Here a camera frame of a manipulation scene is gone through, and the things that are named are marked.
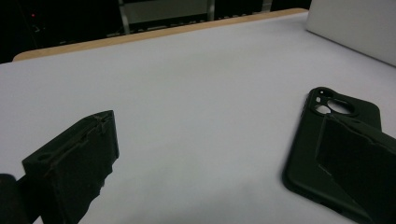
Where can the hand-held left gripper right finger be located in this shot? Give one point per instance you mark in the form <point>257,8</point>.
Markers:
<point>358,165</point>

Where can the white plastic bin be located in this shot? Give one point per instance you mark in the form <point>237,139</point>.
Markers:
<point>358,28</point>

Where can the white table mat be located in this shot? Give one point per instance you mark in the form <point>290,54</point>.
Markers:
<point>186,109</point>

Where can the wooden table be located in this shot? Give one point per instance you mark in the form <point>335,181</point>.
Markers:
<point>124,39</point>

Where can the black phone case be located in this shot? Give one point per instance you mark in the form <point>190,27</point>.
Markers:
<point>302,161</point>

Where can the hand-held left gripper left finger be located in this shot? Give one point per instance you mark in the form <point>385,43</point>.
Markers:
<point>71,161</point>

